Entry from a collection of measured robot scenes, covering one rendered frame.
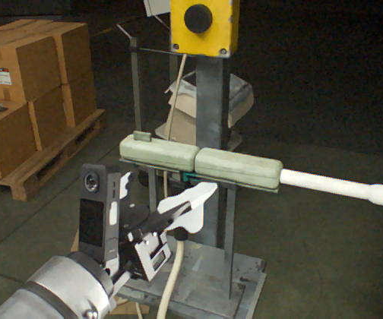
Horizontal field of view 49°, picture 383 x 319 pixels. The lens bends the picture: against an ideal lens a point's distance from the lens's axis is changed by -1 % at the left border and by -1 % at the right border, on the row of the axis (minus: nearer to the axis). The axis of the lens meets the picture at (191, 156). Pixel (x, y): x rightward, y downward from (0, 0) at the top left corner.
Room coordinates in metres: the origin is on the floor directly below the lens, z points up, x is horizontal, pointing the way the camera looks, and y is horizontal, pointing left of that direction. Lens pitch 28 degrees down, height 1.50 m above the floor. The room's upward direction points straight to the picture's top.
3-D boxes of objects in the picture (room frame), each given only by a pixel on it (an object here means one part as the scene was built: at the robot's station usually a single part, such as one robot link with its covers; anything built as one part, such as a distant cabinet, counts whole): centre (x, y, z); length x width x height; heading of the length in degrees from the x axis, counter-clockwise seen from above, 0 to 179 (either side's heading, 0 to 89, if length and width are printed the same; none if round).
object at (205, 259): (0.74, 0.00, 0.78); 0.31 x 0.23 x 0.01; 68
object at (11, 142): (2.43, 1.26, 0.32); 0.38 x 0.29 x 0.36; 165
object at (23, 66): (2.80, 1.15, 0.69); 0.38 x 0.29 x 0.36; 160
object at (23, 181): (2.86, 1.26, 0.07); 1.20 x 0.80 x 0.14; 165
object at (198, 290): (0.72, 0.01, 0.95); 0.26 x 0.15 x 0.32; 68
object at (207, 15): (0.78, -0.01, 1.36); 0.05 x 0.02 x 0.05; 68
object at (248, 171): (0.65, -0.09, 1.05); 0.49 x 0.05 x 0.23; 68
